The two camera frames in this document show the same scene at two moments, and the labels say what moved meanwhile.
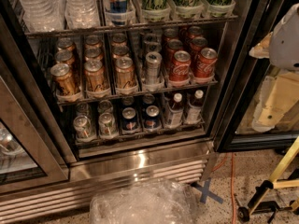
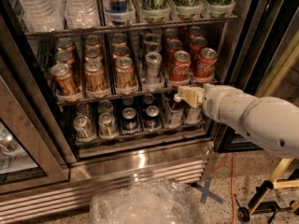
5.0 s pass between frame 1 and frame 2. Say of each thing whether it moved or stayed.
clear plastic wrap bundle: stayed
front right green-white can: stayed
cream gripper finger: moved
